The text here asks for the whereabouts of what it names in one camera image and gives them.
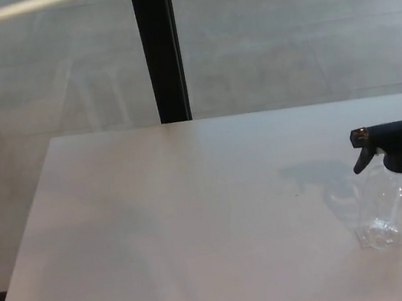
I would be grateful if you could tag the black trigger spray lid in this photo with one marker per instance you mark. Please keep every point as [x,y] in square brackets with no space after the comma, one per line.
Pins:
[398,141]

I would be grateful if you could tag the clear plastic spray bottle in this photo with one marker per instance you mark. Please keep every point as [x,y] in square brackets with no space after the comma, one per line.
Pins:
[397,201]

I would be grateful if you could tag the black window frame post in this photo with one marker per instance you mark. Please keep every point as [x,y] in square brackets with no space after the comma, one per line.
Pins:
[160,48]

